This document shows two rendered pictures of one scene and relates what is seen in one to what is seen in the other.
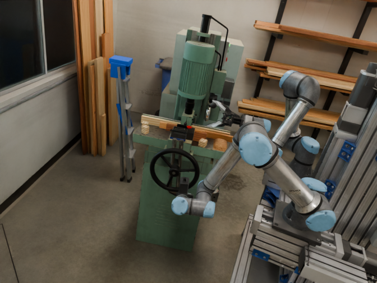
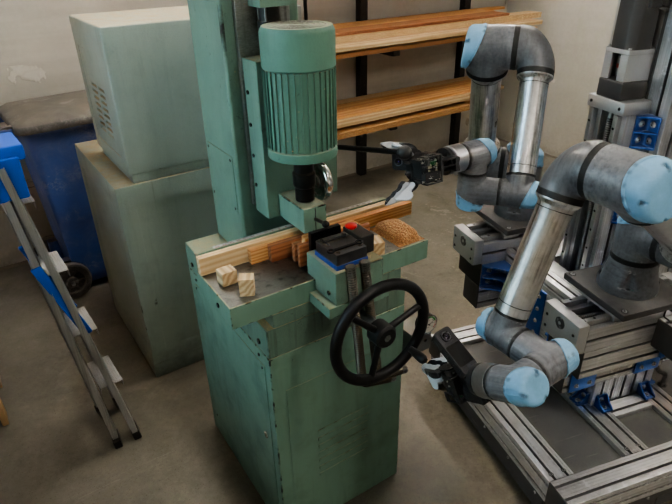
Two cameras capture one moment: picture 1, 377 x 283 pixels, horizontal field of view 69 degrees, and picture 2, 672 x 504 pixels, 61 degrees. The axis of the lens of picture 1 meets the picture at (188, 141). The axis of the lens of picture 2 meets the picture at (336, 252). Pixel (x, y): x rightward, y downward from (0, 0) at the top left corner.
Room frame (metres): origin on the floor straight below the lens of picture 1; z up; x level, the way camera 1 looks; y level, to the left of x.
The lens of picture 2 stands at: (0.48, 0.75, 1.64)
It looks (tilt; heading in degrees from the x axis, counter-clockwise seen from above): 29 degrees down; 325
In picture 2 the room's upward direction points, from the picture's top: 1 degrees counter-clockwise
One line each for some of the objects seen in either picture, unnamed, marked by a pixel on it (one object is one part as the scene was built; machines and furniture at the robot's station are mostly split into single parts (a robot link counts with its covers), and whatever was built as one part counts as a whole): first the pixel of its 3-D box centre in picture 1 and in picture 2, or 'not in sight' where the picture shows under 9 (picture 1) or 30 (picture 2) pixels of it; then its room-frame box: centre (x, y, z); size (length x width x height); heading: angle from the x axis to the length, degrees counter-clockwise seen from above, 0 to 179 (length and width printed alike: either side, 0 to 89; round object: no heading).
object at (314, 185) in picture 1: (309, 193); (644, 229); (1.08, -0.60, 0.98); 0.13 x 0.12 x 0.14; 177
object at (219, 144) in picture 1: (220, 142); (396, 228); (1.56, -0.20, 0.92); 0.14 x 0.09 x 0.04; 178
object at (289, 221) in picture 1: (300, 211); (630, 268); (1.09, -0.60, 0.87); 0.15 x 0.15 x 0.10
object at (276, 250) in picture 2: (184, 130); (309, 240); (1.64, 0.04, 0.92); 0.25 x 0.02 x 0.05; 88
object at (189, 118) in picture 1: (187, 118); (302, 212); (1.68, 0.03, 0.99); 0.14 x 0.07 x 0.09; 178
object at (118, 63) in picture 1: (123, 122); (59, 308); (2.30, 0.62, 0.58); 0.27 x 0.25 x 1.16; 91
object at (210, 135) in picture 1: (199, 132); (335, 229); (1.66, -0.06, 0.92); 0.54 x 0.02 x 0.04; 88
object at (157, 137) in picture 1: (180, 143); (327, 271); (1.55, 0.04, 0.87); 0.61 x 0.30 x 0.06; 88
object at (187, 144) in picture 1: (180, 142); (344, 270); (1.47, 0.05, 0.92); 0.15 x 0.13 x 0.09; 88
